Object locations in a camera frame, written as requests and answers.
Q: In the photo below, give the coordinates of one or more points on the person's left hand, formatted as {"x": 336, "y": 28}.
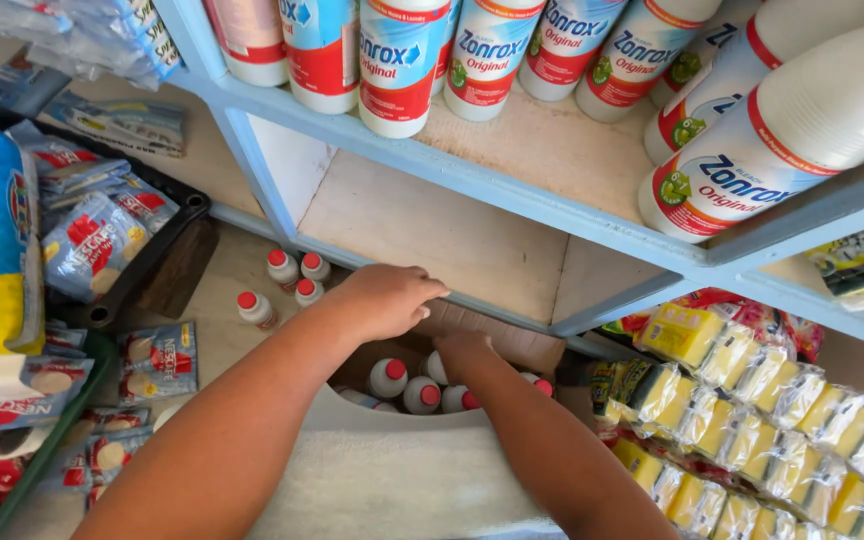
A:
{"x": 379, "y": 300}

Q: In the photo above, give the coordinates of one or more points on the person's right hand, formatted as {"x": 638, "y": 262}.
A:
{"x": 466, "y": 356}

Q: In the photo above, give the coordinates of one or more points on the brown cardboard box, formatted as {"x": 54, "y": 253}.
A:
{"x": 511, "y": 341}

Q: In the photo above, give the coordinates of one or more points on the cluster of red-capped bottles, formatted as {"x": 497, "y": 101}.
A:
{"x": 422, "y": 395}

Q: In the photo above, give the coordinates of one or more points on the small white bottle red cap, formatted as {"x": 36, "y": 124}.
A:
{"x": 316, "y": 267}
{"x": 309, "y": 292}
{"x": 256, "y": 310}
{"x": 283, "y": 268}

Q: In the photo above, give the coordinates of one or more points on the light blue wooden shelf rack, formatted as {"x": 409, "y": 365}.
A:
{"x": 432, "y": 161}

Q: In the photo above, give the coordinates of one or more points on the black plastic crate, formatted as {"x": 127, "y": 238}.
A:
{"x": 169, "y": 225}

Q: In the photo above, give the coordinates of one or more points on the heap of blue coffee sachets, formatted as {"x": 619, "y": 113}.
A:
{"x": 158, "y": 364}
{"x": 94, "y": 240}

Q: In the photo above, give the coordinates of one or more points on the row of large bleach bottles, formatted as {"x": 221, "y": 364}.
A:
{"x": 402, "y": 60}

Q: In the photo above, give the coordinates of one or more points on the rows of yellow sponge packets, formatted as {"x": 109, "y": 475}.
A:
{"x": 747, "y": 420}

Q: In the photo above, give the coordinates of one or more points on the grey blue flat packet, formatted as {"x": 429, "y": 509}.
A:
{"x": 128, "y": 124}

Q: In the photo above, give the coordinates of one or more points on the heap of red snack packets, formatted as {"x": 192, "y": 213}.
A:
{"x": 799, "y": 330}

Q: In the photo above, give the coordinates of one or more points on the green plastic crate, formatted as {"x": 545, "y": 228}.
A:
{"x": 64, "y": 427}

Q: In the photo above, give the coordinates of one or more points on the hanging clear sachet strips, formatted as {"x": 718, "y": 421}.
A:
{"x": 79, "y": 34}

